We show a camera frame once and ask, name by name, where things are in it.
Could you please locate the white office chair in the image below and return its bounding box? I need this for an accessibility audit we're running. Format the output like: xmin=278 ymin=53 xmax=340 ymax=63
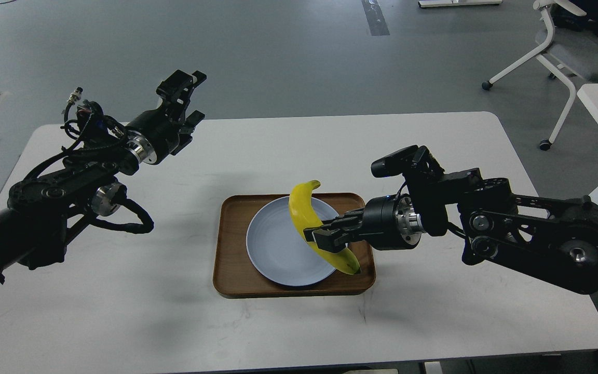
xmin=482 ymin=1 xmax=598 ymax=151

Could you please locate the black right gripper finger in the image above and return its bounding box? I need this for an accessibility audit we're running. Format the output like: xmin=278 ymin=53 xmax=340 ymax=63
xmin=303 ymin=224 xmax=362 ymax=253
xmin=321 ymin=209 xmax=364 ymax=232

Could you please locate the brown wooden tray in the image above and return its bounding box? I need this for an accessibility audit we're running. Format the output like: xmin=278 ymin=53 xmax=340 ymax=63
xmin=213 ymin=194 xmax=376 ymax=299

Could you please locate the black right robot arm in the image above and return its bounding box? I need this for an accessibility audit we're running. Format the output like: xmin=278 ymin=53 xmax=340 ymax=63
xmin=298 ymin=146 xmax=598 ymax=295

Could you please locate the light blue plate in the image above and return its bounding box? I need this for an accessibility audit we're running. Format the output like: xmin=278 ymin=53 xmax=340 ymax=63
xmin=246 ymin=196 xmax=336 ymax=287

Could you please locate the yellow banana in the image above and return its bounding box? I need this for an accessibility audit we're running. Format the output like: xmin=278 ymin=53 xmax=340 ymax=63
xmin=289 ymin=180 xmax=361 ymax=275

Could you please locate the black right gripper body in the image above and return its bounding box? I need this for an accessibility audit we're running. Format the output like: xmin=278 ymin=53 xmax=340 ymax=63
xmin=348 ymin=195 xmax=424 ymax=251

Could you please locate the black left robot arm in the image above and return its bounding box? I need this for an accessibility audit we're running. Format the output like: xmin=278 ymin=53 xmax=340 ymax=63
xmin=0 ymin=70 xmax=207 ymax=284

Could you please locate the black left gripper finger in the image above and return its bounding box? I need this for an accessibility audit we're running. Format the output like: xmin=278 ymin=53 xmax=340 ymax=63
xmin=156 ymin=70 xmax=207 ymax=113
xmin=172 ymin=111 xmax=206 ymax=155

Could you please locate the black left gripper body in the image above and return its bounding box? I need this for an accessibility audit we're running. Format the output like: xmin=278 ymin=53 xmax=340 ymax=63
xmin=125 ymin=107 xmax=188 ymax=164

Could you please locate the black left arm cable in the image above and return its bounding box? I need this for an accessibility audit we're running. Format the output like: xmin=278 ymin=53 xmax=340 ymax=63
xmin=89 ymin=199 xmax=155 ymax=235

